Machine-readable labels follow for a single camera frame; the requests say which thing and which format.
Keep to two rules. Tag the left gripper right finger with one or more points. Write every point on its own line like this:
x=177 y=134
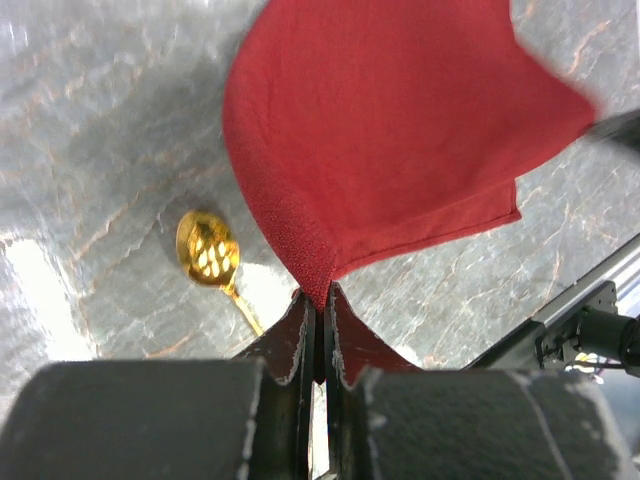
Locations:
x=389 y=419

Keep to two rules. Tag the gold spoon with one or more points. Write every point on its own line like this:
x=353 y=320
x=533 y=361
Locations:
x=209 y=254

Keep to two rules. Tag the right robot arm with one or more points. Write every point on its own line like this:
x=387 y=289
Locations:
x=622 y=129

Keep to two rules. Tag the red cloth napkin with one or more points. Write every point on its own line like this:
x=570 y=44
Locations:
x=361 y=130

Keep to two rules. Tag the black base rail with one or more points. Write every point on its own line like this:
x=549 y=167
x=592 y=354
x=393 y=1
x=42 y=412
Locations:
x=592 y=326

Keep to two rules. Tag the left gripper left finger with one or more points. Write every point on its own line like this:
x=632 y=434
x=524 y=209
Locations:
x=247 y=417

